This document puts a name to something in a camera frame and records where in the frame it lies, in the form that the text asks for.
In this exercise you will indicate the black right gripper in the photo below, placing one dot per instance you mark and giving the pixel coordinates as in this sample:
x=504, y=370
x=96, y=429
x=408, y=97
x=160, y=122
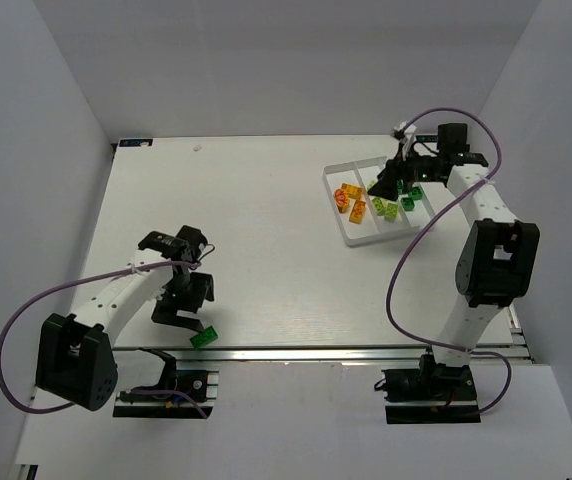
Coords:
x=396, y=170

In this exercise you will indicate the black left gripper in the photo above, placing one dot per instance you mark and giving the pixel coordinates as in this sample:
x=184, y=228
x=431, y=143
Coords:
x=181, y=310

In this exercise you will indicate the light green square lego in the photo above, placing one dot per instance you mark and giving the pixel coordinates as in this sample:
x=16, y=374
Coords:
x=379, y=205

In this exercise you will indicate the dark green square lego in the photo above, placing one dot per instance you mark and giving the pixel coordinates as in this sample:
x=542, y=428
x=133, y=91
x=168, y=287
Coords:
x=416, y=193

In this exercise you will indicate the green long lego brick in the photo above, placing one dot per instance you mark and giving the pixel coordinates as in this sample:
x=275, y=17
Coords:
x=204, y=338

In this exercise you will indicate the yellow long lego brick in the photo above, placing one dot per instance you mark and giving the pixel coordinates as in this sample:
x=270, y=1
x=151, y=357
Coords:
x=352, y=191

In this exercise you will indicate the yellow lego brick slope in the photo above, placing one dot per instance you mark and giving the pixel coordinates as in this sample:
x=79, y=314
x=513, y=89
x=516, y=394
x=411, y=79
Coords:
x=357, y=212

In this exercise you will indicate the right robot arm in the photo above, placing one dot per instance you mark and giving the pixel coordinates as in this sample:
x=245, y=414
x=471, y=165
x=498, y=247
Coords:
x=497, y=260

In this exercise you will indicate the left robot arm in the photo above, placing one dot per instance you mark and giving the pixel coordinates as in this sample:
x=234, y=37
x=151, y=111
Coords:
x=75, y=357

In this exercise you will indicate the white divided sorting tray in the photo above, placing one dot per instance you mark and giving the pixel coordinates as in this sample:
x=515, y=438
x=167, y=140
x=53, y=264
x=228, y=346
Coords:
x=365, y=219

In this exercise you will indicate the blue label sticker right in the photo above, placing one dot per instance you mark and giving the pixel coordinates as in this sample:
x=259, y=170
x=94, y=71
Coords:
x=423, y=138

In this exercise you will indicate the blue label sticker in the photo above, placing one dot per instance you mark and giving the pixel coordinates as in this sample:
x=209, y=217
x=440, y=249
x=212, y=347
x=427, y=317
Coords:
x=135, y=142
x=423, y=138

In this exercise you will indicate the blue label sticker left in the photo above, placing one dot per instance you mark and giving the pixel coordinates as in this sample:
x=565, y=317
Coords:
x=135, y=142

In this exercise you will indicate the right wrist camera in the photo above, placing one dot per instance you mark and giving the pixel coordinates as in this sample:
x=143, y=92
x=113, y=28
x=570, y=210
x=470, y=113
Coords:
x=404, y=134

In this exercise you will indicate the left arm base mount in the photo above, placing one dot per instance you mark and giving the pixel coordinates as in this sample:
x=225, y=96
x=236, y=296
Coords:
x=157, y=384

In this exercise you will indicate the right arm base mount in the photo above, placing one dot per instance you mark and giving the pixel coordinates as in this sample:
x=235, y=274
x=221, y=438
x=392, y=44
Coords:
x=414, y=398

